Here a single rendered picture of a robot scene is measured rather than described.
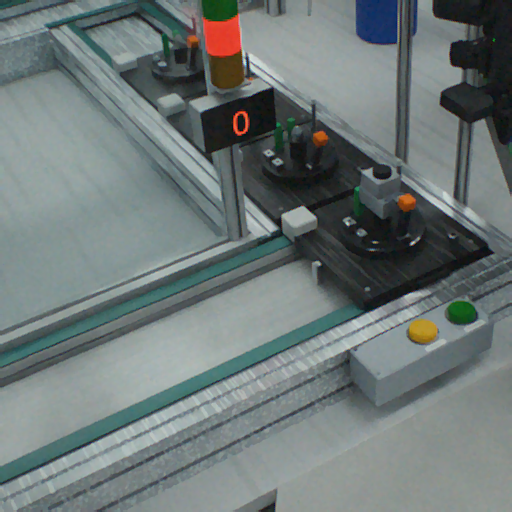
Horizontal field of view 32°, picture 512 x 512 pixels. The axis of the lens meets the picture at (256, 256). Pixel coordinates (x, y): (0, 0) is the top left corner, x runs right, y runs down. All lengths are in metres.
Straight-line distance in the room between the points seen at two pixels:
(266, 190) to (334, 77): 0.65
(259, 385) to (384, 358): 0.18
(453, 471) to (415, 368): 0.15
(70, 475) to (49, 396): 0.20
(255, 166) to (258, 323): 0.37
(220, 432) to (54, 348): 0.30
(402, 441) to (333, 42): 1.29
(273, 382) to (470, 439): 0.29
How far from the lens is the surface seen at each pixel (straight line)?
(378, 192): 1.37
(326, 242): 1.44
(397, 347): 1.27
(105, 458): 1.18
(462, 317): 1.31
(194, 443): 1.22
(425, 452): 1.28
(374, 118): 1.98
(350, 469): 1.26
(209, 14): 1.24
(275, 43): 2.34
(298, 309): 1.40
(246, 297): 1.43
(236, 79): 1.28
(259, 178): 1.60
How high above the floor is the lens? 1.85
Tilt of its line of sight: 39 degrees down
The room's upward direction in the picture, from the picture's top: 6 degrees counter-clockwise
